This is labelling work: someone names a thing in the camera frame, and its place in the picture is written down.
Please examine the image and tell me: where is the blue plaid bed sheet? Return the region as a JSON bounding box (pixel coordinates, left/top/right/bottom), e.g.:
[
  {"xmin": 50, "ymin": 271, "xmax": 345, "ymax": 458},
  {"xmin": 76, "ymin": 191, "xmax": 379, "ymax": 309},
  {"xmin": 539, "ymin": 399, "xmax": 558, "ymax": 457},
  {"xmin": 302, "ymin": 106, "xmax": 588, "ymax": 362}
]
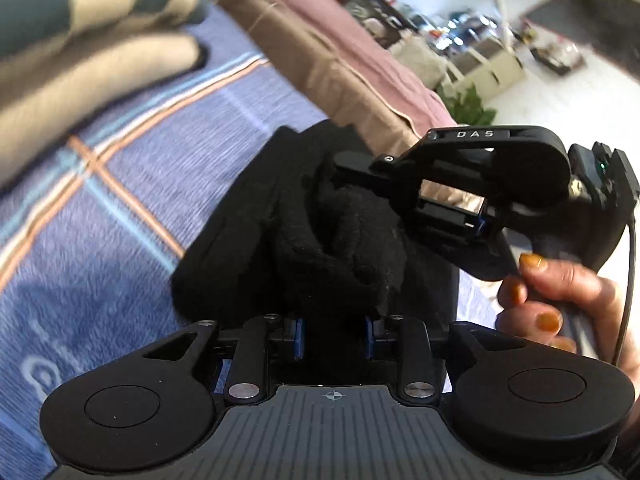
[{"xmin": 0, "ymin": 7, "xmax": 501, "ymax": 480}]

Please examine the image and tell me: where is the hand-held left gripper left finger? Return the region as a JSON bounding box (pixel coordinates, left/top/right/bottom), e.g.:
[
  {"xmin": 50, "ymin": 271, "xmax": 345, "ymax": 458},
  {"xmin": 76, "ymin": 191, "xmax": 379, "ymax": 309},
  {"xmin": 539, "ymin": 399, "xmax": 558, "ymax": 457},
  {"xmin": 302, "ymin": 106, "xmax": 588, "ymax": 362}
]
[{"xmin": 142, "ymin": 312, "xmax": 307, "ymax": 406}]

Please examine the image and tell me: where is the black cable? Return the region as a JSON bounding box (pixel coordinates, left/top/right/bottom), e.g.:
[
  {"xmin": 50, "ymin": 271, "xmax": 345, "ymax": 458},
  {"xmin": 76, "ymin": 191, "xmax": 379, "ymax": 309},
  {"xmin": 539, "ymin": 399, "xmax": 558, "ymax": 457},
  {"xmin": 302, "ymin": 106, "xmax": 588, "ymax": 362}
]
[{"xmin": 612, "ymin": 220, "xmax": 638, "ymax": 376}]

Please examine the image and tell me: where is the person's right hand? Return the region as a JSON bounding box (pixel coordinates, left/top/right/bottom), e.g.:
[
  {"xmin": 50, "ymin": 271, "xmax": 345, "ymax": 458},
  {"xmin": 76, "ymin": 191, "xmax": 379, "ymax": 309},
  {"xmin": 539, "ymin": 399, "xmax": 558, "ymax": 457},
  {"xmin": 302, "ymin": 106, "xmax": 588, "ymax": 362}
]
[{"xmin": 496, "ymin": 252, "xmax": 640, "ymax": 386}]

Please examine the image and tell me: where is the teal and beige striped cloth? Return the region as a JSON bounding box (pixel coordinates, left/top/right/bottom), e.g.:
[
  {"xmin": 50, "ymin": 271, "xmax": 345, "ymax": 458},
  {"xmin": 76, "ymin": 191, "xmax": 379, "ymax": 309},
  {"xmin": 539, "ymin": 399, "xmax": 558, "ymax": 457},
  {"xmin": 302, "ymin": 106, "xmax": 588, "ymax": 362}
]
[{"xmin": 0, "ymin": 0, "xmax": 211, "ymax": 191}]

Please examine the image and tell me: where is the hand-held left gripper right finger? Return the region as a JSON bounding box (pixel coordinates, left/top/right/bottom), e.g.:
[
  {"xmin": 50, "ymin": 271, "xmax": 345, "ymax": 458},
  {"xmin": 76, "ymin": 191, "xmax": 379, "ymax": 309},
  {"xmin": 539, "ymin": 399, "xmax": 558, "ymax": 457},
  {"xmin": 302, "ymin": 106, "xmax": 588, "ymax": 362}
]
[{"xmin": 364, "ymin": 314, "xmax": 526, "ymax": 406}]

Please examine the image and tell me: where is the white chair cover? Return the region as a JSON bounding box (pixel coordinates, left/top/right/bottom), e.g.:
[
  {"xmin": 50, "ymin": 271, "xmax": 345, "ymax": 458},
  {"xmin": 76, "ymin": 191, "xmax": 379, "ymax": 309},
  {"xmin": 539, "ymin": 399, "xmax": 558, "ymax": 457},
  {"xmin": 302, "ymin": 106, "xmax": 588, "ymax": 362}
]
[{"xmin": 395, "ymin": 35, "xmax": 453, "ymax": 88}]

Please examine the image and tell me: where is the green plant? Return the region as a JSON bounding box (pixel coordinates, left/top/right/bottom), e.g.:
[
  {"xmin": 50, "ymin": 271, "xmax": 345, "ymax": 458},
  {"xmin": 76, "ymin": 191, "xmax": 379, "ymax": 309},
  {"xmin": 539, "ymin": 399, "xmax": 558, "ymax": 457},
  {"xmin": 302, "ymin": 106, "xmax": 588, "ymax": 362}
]
[{"xmin": 437, "ymin": 82, "xmax": 498, "ymax": 126}]

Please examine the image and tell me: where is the black garment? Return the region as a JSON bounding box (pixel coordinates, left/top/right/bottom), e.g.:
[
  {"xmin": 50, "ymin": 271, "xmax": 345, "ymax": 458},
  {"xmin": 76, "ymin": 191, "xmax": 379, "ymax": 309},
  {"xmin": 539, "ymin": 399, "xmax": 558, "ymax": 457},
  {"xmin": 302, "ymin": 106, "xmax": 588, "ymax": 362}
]
[{"xmin": 170, "ymin": 119, "xmax": 461, "ymax": 331}]

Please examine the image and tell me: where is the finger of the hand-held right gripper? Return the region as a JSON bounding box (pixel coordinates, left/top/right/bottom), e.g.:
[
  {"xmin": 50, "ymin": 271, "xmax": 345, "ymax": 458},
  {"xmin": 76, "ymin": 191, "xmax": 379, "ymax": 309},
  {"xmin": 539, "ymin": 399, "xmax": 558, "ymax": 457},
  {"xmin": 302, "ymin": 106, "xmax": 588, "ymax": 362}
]
[
  {"xmin": 414, "ymin": 179, "xmax": 498, "ymax": 248},
  {"xmin": 332, "ymin": 147, "xmax": 427, "ymax": 196}
]

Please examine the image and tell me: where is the dark rug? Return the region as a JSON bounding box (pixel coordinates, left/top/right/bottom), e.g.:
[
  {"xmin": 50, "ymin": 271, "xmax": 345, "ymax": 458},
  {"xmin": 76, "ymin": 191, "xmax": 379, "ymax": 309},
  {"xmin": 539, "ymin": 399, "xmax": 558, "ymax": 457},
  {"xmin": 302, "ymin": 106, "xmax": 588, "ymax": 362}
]
[{"xmin": 525, "ymin": 0, "xmax": 640, "ymax": 81}]

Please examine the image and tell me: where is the pink blanket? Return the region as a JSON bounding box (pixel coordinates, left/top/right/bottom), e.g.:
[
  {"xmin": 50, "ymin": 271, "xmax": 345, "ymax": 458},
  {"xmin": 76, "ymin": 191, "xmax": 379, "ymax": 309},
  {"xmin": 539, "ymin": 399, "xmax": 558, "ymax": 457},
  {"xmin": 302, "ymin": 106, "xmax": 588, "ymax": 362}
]
[{"xmin": 240, "ymin": 0, "xmax": 458, "ymax": 126}]

